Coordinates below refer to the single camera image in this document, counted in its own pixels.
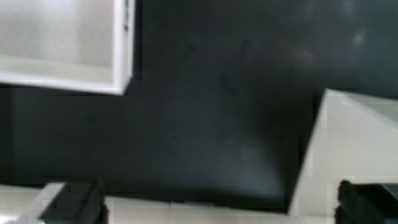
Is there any white drawer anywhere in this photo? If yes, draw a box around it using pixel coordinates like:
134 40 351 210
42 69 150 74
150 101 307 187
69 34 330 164
0 0 136 95

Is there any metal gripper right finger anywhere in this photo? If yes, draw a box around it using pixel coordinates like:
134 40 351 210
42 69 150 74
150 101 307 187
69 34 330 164
333 180 398 224

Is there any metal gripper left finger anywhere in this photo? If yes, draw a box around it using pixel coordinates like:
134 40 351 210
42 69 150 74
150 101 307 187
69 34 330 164
39 180 108 224

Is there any white drawer cabinet box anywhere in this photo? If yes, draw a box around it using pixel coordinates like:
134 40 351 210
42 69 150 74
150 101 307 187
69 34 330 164
287 89 398 219

